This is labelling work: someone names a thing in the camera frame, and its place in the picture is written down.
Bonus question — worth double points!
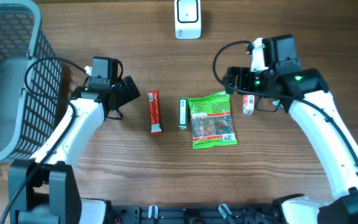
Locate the red white small box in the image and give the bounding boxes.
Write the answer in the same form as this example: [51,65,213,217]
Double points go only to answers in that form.
[242,95,255,114]

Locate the red snack stick packet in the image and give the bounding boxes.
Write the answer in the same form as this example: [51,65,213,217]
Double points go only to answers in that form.
[147,90,162,135]

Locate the green white small box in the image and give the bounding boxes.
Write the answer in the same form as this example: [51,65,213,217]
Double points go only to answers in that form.
[179,98,188,129]

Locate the green gummy candy bag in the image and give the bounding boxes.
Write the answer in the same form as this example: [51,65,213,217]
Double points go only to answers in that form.
[188,91,237,149]

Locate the light teal wipes packet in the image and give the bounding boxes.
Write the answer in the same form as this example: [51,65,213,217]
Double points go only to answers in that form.
[272,100,283,108]

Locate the white barcode scanner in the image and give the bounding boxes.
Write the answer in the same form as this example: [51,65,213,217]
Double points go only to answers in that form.
[174,0,201,40]

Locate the grey plastic mesh basket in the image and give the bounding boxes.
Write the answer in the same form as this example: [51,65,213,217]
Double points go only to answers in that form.
[0,0,63,163]

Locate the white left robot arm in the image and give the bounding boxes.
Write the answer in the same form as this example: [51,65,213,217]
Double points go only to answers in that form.
[2,76,140,223]

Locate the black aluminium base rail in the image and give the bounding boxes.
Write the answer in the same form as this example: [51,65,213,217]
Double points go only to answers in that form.
[108,203,285,224]

